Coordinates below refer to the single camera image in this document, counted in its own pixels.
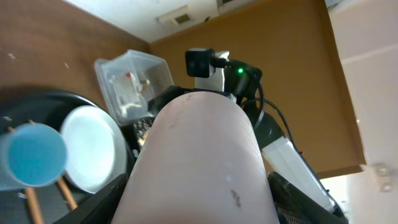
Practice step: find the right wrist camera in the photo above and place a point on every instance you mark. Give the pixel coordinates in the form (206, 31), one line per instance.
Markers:
(202, 63)

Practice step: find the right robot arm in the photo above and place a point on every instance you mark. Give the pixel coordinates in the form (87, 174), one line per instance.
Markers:
(272, 132)

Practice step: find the blue plastic cup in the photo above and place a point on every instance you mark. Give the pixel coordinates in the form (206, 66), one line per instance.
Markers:
(32, 155)

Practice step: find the grey round plate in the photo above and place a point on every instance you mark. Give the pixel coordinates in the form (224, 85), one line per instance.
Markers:
(96, 148)

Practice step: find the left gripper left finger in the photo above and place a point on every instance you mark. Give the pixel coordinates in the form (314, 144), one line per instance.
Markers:
(100, 207)

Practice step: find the pink plastic cup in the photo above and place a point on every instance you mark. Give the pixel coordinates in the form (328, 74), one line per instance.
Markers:
(200, 164)

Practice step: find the black rectangular tray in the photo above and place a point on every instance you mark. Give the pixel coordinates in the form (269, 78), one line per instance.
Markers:
(136, 134)

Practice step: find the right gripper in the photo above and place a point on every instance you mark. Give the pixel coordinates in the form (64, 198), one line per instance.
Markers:
(214, 83)

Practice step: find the clear plastic bin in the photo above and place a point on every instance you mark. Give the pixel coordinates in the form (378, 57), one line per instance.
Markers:
(145, 67)

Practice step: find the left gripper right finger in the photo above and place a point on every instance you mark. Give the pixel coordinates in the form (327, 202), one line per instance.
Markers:
(293, 206)

